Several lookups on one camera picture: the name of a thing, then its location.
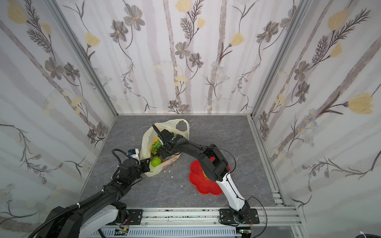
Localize green fake grapes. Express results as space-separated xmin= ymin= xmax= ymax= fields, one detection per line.
xmin=151 ymin=139 xmax=162 ymax=156

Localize yellow plastic bag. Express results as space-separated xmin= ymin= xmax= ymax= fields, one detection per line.
xmin=139 ymin=118 xmax=191 ymax=178

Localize green bumpy fake fruit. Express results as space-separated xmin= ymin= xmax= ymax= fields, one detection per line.
xmin=150 ymin=156 xmax=162 ymax=167

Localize red flower-shaped plate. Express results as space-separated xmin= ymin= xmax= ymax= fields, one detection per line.
xmin=189 ymin=160 xmax=223 ymax=196

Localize yellow fake lemon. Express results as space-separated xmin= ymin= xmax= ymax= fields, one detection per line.
xmin=202 ymin=171 xmax=211 ymax=181

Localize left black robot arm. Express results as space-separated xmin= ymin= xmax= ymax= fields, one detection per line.
xmin=29 ymin=159 xmax=150 ymax=238

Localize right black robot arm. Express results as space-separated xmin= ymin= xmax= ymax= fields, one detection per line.
xmin=153 ymin=126 xmax=259 ymax=226

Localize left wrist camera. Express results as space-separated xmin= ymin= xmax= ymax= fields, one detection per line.
xmin=127 ymin=149 xmax=140 ymax=161

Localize white perforated cable duct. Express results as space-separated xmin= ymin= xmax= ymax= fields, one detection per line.
xmin=89 ymin=227 xmax=242 ymax=238

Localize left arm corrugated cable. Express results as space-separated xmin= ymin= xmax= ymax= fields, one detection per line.
xmin=26 ymin=190 xmax=105 ymax=238

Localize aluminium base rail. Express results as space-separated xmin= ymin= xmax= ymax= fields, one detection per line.
xmin=98 ymin=206 xmax=307 ymax=238

